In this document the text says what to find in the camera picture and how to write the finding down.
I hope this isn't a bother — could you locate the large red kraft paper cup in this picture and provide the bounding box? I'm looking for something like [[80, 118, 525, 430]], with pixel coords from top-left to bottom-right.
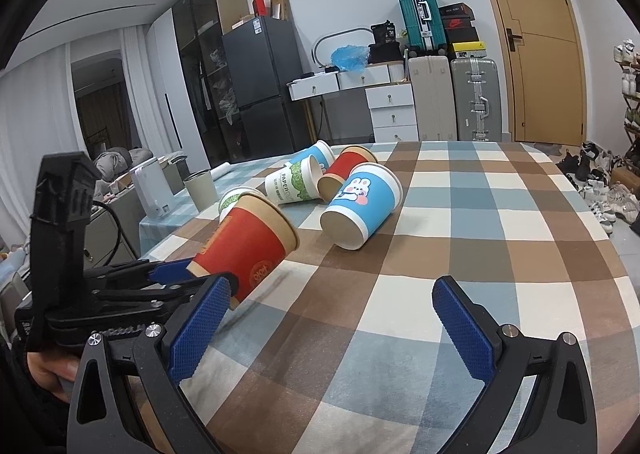
[[186, 193, 299, 310]]

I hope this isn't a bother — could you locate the white green paper cup front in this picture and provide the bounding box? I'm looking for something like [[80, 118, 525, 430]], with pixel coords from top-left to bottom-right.
[[218, 186, 265, 223]]

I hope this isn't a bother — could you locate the white green paper cup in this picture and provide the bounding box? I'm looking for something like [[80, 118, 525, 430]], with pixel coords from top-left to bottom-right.
[[264, 156, 322, 205], [218, 186, 265, 223]]

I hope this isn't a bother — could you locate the grey-green tumbler cup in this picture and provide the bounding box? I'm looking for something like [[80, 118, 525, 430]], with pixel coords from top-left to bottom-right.
[[184, 170, 218, 212]]

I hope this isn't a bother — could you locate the white green paper cup rear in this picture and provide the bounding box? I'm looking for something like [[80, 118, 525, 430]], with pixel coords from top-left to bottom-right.
[[264, 156, 322, 205]]

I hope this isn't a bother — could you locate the small red kraft paper cup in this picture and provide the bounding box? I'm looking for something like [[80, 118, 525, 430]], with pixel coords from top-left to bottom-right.
[[318, 145, 378, 203]]

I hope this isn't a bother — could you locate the blue white paper cup rear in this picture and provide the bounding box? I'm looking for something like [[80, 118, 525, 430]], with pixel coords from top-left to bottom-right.
[[288, 140, 335, 173]]

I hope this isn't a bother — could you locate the blue bunny paper cup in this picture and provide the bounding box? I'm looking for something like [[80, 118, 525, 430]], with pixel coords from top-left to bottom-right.
[[320, 162, 404, 250]]

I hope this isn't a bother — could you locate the person's left hand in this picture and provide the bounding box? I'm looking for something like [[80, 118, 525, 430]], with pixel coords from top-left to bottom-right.
[[27, 351, 79, 403]]

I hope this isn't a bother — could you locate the grey side cabinet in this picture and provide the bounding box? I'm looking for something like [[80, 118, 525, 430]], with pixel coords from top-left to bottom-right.
[[84, 187, 144, 270]]

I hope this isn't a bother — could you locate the pile of grey jackets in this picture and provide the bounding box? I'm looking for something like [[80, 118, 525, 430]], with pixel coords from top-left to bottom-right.
[[94, 147, 153, 182]]

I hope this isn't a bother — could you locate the white curtain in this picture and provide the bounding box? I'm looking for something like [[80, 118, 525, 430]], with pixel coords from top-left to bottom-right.
[[1, 26, 170, 246]]

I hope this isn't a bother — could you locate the checkered tablecloth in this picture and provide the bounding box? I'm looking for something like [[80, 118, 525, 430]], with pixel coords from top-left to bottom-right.
[[136, 138, 640, 454]]

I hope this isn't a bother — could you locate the black refrigerator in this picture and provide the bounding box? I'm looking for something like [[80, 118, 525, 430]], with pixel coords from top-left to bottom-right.
[[222, 16, 311, 159]]

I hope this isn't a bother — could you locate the pile of shoes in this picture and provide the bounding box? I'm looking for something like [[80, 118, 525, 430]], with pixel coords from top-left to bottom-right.
[[556, 142, 639, 235]]

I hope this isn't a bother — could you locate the dark glass display cabinet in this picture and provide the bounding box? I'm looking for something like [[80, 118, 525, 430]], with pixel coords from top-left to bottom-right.
[[171, 0, 248, 167]]

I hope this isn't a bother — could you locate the red box on fridge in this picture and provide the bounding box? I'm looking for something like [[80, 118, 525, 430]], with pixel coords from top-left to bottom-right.
[[252, 0, 269, 17]]

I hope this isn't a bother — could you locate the white drawer desk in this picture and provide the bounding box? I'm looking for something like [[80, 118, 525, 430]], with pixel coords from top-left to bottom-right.
[[288, 62, 420, 143]]

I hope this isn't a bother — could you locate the blue plastic bag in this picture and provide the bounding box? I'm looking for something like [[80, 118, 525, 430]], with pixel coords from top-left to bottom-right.
[[331, 44, 370, 72]]

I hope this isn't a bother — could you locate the cardboard box on fridge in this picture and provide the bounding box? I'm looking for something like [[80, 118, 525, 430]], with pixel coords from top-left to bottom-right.
[[269, 0, 291, 20]]

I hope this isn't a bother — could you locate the black bag on desk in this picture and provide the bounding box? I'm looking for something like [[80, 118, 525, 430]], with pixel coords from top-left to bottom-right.
[[368, 20, 402, 65]]

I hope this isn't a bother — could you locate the silver aluminium suitcase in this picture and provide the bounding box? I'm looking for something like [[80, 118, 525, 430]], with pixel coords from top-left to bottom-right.
[[450, 57, 502, 142]]

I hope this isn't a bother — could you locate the beige suitcase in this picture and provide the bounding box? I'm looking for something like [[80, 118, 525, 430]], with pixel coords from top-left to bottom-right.
[[408, 56, 458, 141]]

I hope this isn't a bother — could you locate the teal suitcase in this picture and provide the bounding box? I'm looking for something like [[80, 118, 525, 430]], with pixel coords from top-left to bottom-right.
[[398, 0, 447, 56]]

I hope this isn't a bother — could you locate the wooden door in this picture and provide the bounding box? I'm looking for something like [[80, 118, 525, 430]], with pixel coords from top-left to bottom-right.
[[490, 0, 587, 146]]

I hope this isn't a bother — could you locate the stack of shoe boxes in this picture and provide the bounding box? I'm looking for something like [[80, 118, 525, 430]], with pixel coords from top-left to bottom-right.
[[438, 3, 480, 59]]

